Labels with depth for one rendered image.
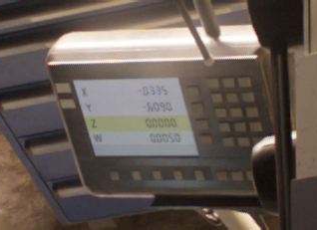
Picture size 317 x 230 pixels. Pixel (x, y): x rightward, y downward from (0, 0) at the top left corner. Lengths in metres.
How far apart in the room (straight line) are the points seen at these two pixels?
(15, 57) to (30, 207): 0.76
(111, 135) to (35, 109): 1.15
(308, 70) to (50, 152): 2.32
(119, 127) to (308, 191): 1.15
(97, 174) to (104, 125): 0.08
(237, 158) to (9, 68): 1.20
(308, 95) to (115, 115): 1.07
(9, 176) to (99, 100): 1.87
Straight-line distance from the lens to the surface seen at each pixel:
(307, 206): 1.16
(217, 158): 2.27
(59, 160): 3.57
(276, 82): 1.40
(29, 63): 3.37
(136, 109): 2.28
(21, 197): 4.09
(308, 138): 1.22
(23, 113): 3.48
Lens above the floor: 2.74
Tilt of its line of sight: 42 degrees down
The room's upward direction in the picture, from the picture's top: 29 degrees counter-clockwise
